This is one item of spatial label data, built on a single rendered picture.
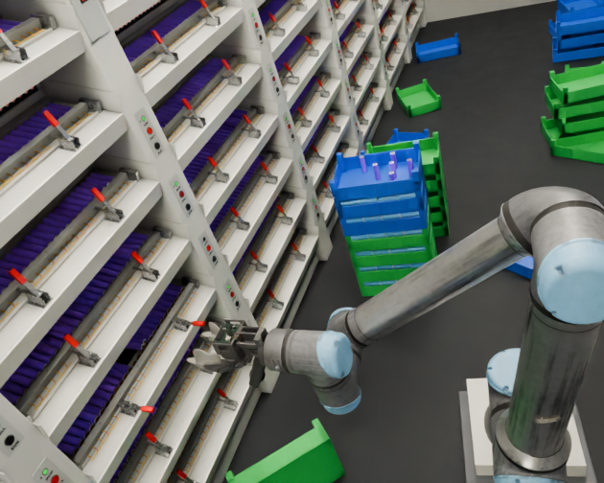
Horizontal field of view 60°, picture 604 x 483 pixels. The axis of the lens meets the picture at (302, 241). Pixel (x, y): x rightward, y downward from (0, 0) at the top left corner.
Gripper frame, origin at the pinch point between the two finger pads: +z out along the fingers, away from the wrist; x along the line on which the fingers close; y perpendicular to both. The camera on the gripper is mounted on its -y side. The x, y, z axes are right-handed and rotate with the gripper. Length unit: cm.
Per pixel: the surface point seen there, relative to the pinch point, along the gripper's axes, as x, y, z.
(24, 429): 32.0, 14.5, 15.5
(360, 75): -215, -28, 23
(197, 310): -20.7, -10.4, 17.7
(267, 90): -100, 18, 17
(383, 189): -82, -15, -23
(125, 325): 1.2, 8.8, 16.4
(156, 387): 4.6, -11.1, 16.5
